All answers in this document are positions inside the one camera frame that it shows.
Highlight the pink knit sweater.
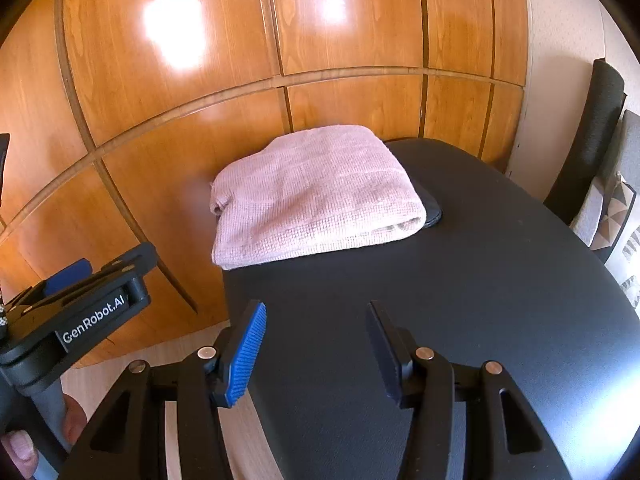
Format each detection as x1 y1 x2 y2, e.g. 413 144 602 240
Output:
209 124 427 271

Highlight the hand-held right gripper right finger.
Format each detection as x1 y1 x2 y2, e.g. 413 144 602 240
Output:
365 301 571 480

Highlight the tiger print cushion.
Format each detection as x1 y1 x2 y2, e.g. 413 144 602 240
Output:
570 170 640 311

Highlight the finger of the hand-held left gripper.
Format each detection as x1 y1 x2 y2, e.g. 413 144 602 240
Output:
42 259 92 295
12 242 158 318

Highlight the person's left hand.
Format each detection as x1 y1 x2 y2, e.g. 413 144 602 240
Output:
0 395 90 479

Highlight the wooden wardrobe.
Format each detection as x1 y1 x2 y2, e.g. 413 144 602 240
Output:
0 0 531 371

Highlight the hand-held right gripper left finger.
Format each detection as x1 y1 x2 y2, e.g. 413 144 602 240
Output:
57 300 268 480

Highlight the dark padded chair back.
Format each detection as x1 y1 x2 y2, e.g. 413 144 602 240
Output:
542 59 628 223

